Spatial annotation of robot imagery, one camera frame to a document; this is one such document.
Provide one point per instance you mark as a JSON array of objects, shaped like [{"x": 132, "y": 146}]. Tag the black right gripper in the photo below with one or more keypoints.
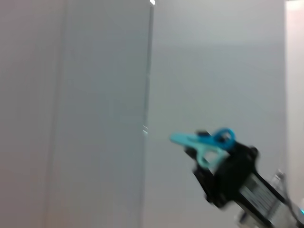
[{"x": 237, "y": 171}]

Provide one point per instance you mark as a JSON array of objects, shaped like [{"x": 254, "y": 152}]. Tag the blue scissors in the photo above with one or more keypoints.
[{"x": 190, "y": 141}]

